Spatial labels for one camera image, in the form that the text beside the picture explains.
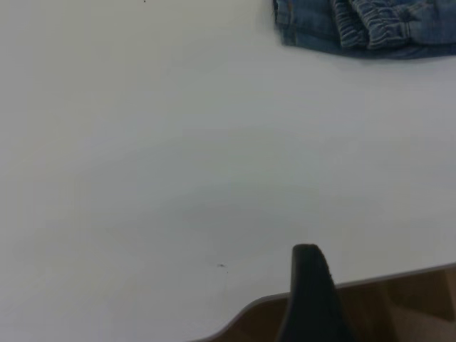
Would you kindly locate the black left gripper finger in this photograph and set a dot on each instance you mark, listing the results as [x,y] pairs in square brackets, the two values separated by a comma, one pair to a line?
[313,303]

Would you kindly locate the blue denim pants with basketball print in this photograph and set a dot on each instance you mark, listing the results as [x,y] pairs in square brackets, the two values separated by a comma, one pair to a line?
[392,21]

